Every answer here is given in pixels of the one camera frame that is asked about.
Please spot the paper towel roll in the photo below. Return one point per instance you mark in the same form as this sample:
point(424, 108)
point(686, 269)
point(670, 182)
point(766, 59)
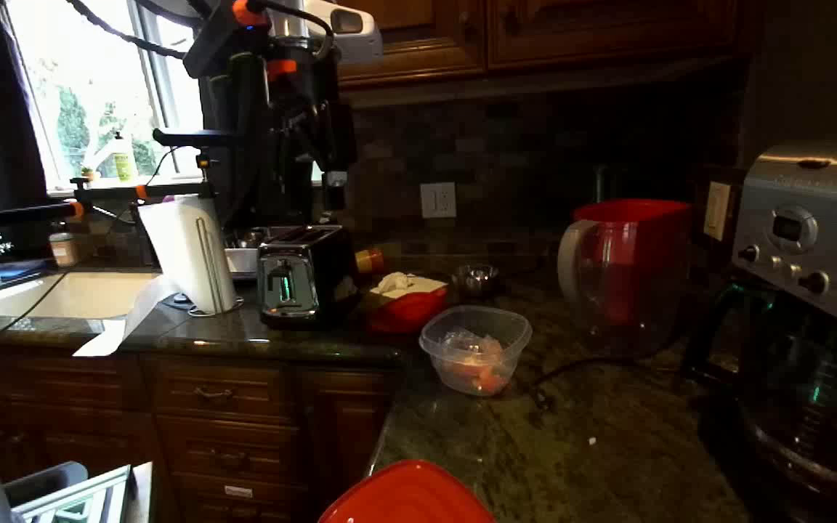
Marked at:
point(182, 247)

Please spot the small potted plant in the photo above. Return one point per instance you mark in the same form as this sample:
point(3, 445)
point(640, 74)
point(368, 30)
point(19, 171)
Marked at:
point(87, 174)

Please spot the yellow soap bottle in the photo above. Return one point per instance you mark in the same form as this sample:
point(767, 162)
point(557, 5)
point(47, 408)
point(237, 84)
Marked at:
point(124, 160)

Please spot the white wall socket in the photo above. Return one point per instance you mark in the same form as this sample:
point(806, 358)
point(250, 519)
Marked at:
point(438, 200)

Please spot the wooden cabinet door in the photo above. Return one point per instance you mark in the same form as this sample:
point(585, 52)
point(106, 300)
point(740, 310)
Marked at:
point(346, 436)

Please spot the orange and yellow cup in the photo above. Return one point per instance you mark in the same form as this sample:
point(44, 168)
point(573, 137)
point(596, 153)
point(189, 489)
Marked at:
point(370, 260)

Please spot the white container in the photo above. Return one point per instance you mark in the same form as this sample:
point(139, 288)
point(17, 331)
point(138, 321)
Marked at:
point(240, 261)

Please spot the red plastic pitcher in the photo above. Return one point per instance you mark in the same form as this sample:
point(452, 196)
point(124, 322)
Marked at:
point(629, 269)

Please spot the window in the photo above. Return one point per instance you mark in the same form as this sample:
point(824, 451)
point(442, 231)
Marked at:
point(91, 87)

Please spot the small jar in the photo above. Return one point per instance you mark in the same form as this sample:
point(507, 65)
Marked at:
point(63, 250)

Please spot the silver coffee maker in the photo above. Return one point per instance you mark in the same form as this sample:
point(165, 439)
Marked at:
point(811, 218)

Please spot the metal paper towel holder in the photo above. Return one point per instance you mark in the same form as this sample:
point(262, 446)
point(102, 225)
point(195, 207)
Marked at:
point(209, 290)

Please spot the glass coffee carafe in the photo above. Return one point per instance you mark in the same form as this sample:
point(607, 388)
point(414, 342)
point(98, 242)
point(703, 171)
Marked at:
point(811, 414)

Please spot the orange plastic lid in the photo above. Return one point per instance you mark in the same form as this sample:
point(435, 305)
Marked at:
point(407, 497)

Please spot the wooden drawer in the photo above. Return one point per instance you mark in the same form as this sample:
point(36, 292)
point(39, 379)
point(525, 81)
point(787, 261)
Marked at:
point(215, 374)
point(233, 443)

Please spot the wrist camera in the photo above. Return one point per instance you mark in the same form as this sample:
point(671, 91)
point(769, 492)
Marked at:
point(215, 43)

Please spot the row of wooden wall cabinets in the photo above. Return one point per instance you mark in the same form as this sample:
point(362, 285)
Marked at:
point(549, 33)

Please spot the clear plastic container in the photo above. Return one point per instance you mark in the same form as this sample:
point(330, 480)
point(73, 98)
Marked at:
point(473, 349)

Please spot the small metal bowl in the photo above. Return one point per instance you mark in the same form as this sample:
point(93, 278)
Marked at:
point(476, 280)

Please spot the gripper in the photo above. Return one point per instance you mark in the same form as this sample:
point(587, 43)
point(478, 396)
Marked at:
point(309, 102)

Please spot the red bowl with white tissue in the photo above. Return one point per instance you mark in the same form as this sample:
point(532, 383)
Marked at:
point(411, 309)

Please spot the white switch plate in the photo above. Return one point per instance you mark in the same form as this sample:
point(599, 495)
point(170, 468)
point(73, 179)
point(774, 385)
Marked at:
point(716, 211)

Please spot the black and chrome toaster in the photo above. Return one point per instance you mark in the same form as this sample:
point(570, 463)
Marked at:
point(306, 280)

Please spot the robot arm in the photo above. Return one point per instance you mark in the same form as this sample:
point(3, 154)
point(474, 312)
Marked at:
point(346, 29)

